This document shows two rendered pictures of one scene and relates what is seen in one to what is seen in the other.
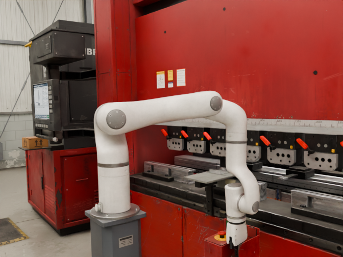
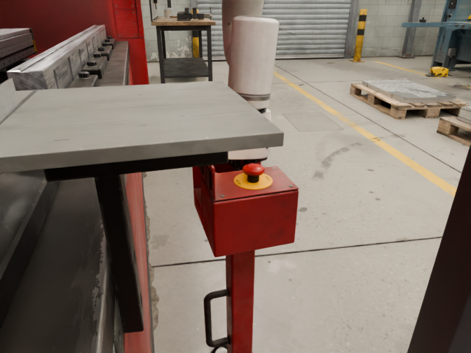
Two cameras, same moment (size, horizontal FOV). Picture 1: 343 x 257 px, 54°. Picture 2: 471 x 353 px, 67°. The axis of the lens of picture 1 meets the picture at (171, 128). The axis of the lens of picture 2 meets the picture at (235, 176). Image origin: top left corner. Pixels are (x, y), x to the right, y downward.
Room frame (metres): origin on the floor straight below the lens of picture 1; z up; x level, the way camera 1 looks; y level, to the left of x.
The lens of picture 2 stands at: (2.08, 0.01, 1.07)
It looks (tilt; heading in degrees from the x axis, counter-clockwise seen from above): 26 degrees down; 206
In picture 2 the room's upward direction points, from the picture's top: straight up
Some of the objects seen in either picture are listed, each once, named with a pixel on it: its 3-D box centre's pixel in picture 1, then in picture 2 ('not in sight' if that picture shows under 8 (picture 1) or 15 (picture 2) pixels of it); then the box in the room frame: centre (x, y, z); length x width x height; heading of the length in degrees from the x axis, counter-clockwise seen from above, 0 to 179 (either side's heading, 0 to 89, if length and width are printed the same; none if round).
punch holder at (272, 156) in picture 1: (284, 147); not in sight; (1.71, -0.58, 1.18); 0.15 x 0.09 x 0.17; 41
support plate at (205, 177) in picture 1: (211, 176); (84, 116); (1.89, -0.22, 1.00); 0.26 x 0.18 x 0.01; 131
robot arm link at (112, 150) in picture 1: (111, 133); not in sight; (1.31, 0.24, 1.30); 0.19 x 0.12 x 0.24; 19
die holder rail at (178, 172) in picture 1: (168, 171); not in sight; (2.40, 0.03, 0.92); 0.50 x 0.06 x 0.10; 41
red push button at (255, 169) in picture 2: (221, 235); (253, 174); (1.54, -0.23, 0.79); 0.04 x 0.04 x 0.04
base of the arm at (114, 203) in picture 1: (114, 188); not in sight; (1.28, 0.23, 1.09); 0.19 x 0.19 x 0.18
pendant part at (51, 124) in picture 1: (50, 105); not in sight; (2.52, 0.90, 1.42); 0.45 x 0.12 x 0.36; 38
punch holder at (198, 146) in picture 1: (199, 139); not in sight; (2.16, -0.18, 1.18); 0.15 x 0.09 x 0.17; 41
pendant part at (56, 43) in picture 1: (58, 91); not in sight; (2.62, 0.86, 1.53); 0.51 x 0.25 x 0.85; 38
